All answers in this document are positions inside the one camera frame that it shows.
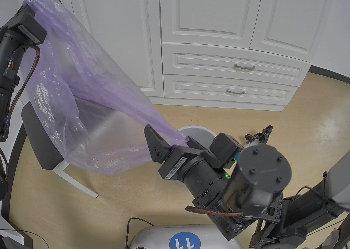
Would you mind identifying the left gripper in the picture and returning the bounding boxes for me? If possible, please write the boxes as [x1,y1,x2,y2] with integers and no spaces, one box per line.
[0,6,47,64]

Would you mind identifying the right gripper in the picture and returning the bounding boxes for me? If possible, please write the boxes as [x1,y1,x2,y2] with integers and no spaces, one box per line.
[144,124,233,207]

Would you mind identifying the white trash bin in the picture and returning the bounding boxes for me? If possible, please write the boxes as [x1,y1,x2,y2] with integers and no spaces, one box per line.
[177,126,217,188]

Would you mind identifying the purple plastic bag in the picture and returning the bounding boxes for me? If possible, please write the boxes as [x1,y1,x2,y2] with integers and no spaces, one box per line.
[23,0,190,175]

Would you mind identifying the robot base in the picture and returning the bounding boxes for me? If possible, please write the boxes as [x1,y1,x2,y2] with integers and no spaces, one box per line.
[131,225,245,249]

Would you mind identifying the crumpled black plastic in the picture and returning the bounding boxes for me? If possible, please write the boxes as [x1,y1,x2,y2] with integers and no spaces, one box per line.
[244,124,274,145]

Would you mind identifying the white chair grey cushions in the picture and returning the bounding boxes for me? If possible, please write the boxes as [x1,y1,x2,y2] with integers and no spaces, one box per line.
[21,96,145,199]

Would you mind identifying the white wardrobe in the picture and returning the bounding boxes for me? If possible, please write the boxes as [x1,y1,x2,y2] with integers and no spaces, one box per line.
[15,0,333,112]

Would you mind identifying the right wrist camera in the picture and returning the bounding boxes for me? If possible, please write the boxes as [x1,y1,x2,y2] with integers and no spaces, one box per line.
[209,133,245,169]

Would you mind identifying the black cable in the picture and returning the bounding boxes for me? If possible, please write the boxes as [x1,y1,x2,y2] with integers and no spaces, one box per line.
[125,217,156,249]

